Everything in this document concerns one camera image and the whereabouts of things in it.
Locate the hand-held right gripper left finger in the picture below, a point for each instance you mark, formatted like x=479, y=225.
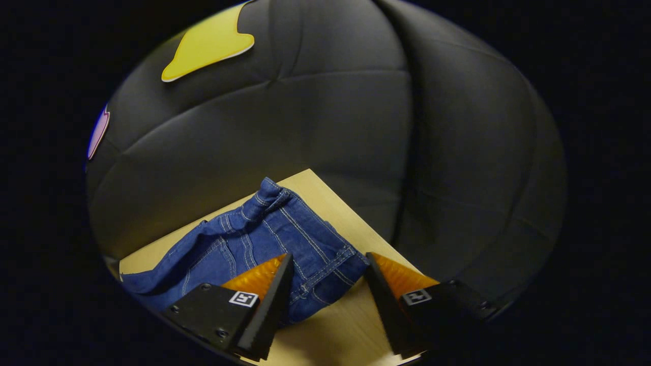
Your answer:
x=272, y=310

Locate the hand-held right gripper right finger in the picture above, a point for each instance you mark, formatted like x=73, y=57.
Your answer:
x=384, y=305

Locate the blue jeans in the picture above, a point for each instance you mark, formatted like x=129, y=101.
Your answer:
x=264, y=239

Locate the black backdrop cloth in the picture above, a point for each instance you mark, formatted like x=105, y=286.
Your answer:
x=330, y=112

